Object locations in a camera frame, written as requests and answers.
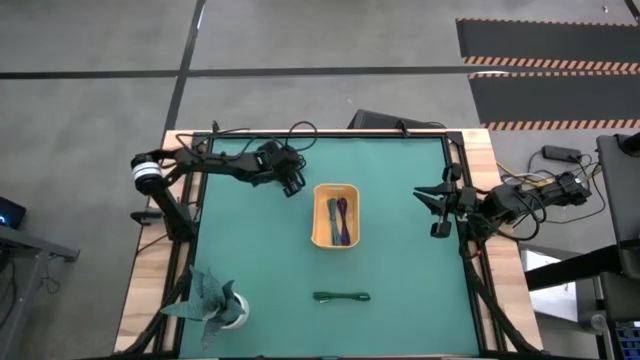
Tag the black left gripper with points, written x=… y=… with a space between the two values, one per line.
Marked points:
x=280 y=165

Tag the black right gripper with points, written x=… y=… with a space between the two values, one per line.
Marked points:
x=462 y=202

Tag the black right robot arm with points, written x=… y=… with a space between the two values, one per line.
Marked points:
x=525 y=200

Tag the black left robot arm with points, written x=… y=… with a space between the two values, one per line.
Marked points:
x=220 y=164

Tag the yellow plastic basket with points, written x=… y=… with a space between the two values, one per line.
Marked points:
x=322 y=235

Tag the black flat monitor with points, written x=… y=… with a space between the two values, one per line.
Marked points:
x=380 y=120

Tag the green table mat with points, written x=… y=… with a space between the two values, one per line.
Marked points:
x=280 y=280

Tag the black power adapter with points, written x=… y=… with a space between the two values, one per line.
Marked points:
x=562 y=152

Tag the black striped floor mat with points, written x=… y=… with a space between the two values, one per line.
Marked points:
x=550 y=97
x=545 y=40

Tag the white round plant pot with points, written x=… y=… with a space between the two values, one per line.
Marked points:
x=243 y=312

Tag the green succulent plant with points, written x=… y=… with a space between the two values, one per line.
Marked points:
x=210 y=300

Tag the black desk chair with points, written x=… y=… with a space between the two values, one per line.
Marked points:
x=622 y=200

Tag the grey side desk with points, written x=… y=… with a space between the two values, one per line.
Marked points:
x=30 y=245

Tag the black device with blue light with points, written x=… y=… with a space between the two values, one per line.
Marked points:
x=11 y=212

